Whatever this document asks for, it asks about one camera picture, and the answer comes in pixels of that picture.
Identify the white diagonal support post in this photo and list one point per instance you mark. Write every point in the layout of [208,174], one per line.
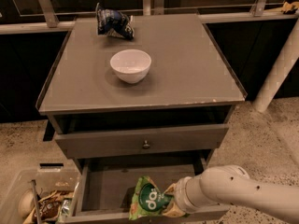
[283,65]

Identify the metal railing with glass panel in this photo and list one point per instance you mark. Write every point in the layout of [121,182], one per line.
[41,16]

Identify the silver green snack packet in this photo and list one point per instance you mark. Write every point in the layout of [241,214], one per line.
[64,210]

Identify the grey drawer cabinet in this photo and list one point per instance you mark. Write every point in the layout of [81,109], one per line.
[189,82]

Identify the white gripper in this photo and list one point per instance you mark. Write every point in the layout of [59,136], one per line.
[181,192]

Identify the brown snack packet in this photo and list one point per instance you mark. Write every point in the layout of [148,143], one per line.
[49,206]

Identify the blue crumpled snack bag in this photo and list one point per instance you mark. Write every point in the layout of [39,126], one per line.
[114,23]

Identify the green rice chip bag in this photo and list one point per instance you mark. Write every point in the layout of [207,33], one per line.
[147,200]

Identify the white ceramic bowl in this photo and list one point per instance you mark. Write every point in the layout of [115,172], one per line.
[131,65]

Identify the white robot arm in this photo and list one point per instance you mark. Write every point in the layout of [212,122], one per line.
[231,184]

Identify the grey top drawer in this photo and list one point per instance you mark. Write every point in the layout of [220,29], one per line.
[130,142]

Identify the white round object in bin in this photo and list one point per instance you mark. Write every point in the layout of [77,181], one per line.
[26,203]

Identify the clear plastic storage bin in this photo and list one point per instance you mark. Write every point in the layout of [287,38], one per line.
[48,179]

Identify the grey open middle drawer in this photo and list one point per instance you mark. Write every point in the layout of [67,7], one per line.
[108,184]

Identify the brass drawer knob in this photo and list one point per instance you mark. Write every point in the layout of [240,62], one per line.
[146,144]

